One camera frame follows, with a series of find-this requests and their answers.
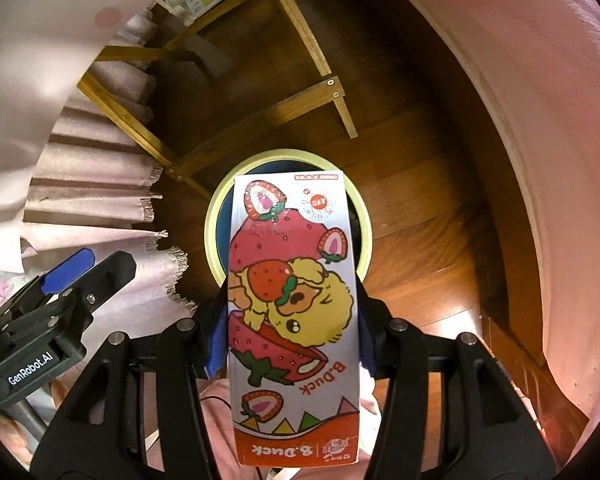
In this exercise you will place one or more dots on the blue bin with yellow rim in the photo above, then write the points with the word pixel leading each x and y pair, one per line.
pixel 212 225

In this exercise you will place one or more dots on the beige leaf print curtain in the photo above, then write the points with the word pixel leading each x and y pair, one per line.
pixel 0 285

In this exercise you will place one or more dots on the pink bedspread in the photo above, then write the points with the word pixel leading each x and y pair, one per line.
pixel 555 110

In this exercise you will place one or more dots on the person's right leg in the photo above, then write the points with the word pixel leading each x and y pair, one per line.
pixel 370 395

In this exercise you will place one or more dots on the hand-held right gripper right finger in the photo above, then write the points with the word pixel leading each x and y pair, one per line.
pixel 367 345

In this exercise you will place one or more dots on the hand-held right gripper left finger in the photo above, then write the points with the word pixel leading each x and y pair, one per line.
pixel 215 345

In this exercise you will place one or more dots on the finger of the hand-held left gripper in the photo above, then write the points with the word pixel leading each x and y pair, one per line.
pixel 67 267
pixel 112 270

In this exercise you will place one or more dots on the strawberry printed carton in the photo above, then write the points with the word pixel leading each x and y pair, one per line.
pixel 290 285

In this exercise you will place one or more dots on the wooden folding table frame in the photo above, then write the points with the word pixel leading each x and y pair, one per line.
pixel 130 110

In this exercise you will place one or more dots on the person's left forearm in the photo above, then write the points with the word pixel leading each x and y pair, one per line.
pixel 10 440

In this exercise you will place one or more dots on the cartoon printed tablecloth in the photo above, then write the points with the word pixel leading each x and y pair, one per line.
pixel 40 35

